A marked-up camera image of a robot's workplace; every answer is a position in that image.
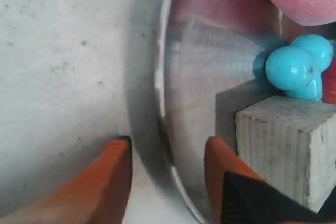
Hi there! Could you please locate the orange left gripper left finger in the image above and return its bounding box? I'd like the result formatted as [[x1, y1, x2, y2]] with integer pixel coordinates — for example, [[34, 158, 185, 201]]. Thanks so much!
[[1, 136, 132, 223]]

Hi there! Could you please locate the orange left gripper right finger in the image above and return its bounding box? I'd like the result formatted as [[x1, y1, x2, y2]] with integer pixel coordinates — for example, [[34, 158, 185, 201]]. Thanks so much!
[[204, 136, 335, 223]]

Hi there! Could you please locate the round silver metal plate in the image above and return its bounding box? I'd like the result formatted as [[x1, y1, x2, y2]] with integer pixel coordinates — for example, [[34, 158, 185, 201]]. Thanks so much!
[[155, 0, 335, 223]]

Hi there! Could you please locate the grey wooden cube block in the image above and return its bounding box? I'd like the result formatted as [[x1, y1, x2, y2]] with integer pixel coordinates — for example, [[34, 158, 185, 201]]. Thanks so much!
[[235, 96, 335, 211]]

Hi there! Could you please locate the turquoise rubber bone toy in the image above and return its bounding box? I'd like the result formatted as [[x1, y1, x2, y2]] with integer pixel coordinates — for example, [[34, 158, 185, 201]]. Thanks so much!
[[253, 34, 334, 102]]

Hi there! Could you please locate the red apple toy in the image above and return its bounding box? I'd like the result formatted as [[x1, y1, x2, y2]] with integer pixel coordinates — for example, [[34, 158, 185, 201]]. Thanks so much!
[[322, 58, 336, 104]]

